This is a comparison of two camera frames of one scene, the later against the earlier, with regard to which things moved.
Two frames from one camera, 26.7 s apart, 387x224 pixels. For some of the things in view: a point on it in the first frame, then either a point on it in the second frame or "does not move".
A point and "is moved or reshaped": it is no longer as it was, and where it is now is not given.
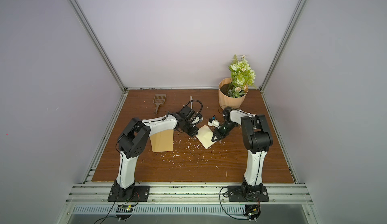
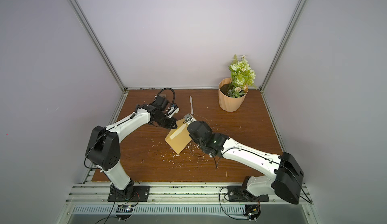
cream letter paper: x=204 y=135 is moved or reshaped
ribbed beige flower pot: x=226 y=100 does not move
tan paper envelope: x=163 y=141 to x=179 y=137
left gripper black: x=193 y=132 to x=171 y=125
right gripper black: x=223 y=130 to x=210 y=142
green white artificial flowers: x=242 y=76 does not move
